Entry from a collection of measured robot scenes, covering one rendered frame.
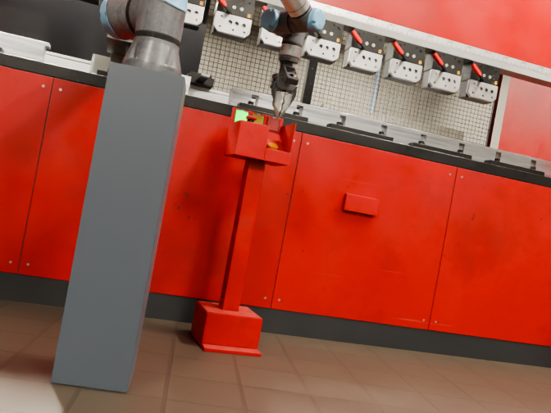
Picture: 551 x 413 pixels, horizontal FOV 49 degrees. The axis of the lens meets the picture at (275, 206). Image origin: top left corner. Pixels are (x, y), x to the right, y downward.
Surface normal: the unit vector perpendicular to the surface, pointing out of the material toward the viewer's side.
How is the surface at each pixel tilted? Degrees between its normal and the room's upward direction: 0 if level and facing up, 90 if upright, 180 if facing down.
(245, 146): 90
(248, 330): 90
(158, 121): 90
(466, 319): 90
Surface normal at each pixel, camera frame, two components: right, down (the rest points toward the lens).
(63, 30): 0.26, 0.04
